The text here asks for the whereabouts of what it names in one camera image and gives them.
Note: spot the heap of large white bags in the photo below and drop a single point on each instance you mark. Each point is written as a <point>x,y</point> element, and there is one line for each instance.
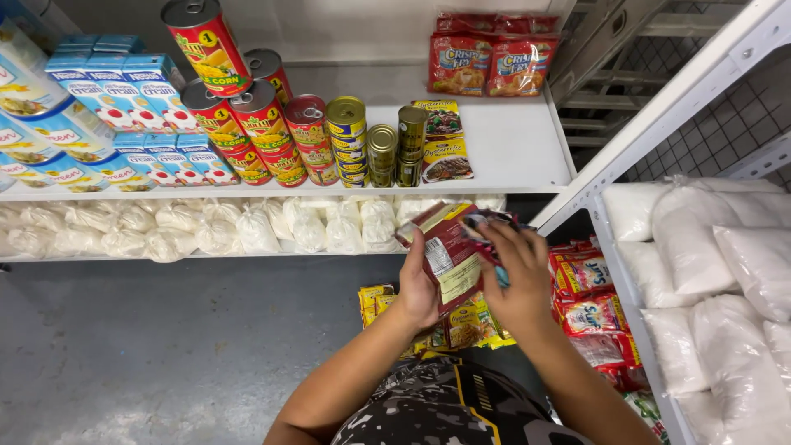
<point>723,278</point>

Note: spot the olive gold can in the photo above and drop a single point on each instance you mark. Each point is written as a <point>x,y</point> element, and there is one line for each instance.
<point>409,172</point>
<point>412,130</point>
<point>382,177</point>
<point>382,147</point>

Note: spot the green white packet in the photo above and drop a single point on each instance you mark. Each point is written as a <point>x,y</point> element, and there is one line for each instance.
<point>647,411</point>

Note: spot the white slotted metal rack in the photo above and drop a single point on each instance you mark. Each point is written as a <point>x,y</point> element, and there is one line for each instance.
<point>649,117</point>

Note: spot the person's left hand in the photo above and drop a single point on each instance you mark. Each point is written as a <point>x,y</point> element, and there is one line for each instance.
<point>417,293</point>

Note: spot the camouflage patterned shirt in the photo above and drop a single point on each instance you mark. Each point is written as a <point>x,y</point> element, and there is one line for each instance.
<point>445,408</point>

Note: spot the small red can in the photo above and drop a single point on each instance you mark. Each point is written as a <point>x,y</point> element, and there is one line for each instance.
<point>306,120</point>
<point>316,156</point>
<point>322,175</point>

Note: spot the pile of yellow packets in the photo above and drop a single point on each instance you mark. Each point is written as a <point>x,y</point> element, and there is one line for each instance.
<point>466,327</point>

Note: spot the yellow sauce sachet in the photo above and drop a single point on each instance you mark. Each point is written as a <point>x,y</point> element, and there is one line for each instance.
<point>448,162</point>
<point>442,120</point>

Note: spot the stack of blue cream cartons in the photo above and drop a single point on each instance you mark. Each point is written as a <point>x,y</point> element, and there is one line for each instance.
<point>148,92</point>

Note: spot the person's right fingers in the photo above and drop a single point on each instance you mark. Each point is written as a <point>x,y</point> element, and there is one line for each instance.
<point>503,244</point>

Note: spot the flat yellow can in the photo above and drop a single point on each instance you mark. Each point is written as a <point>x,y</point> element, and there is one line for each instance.
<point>355,181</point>
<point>346,117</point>
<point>350,143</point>
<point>353,169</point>
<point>351,156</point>

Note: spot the stack of red corn cans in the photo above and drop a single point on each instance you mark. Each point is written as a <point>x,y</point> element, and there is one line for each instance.
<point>213,55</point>

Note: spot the purple red sachet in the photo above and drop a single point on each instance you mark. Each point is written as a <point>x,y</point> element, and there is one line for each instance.
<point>488,217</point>

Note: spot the person's right hand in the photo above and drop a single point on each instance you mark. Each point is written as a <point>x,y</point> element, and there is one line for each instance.
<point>525,284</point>

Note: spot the dark red sauce sachet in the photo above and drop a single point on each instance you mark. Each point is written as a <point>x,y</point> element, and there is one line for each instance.
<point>451,259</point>

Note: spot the red breading mix packet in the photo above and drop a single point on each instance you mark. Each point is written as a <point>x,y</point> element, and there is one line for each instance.
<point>522,67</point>
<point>460,65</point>
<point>463,22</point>
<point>528,25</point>

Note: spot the white metal shelf unit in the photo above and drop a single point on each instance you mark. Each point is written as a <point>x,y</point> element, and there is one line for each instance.
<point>513,142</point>

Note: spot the row of small white bags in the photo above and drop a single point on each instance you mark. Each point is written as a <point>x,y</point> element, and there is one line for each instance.
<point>185,228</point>

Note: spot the grey metal ladder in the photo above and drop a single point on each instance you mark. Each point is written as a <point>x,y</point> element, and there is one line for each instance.
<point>593,55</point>

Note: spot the pile of red detergent packets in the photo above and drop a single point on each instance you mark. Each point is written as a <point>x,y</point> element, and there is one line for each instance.
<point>587,309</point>

